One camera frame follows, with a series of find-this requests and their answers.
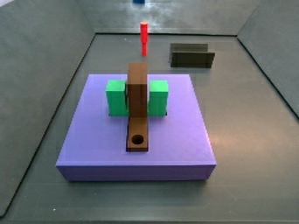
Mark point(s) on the blue hexagonal peg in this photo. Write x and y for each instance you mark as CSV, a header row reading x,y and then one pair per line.
x,y
139,1

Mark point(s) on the black angle fixture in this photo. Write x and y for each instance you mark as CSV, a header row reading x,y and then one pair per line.
x,y
190,55

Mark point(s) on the right green block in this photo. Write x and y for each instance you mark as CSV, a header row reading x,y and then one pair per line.
x,y
158,97

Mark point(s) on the green block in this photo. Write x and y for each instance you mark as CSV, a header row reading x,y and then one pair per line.
x,y
158,97
116,97

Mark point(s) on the brown L-shaped holder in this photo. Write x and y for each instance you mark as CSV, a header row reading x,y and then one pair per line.
x,y
136,103

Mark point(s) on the left green block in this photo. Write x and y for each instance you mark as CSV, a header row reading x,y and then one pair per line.
x,y
116,97

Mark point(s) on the purple base block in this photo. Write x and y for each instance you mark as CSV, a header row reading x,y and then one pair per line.
x,y
102,152

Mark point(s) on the red hexagonal peg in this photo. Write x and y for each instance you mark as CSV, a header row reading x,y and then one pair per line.
x,y
144,37

